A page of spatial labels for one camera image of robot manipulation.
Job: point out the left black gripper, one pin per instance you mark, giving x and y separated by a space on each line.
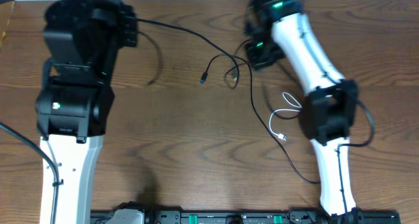
127 23

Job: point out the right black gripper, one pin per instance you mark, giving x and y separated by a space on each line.
258 62

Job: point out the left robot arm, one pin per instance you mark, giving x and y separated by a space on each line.
83 37

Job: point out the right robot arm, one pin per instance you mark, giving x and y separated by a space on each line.
282 30

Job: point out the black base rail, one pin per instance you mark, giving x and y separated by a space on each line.
295 216

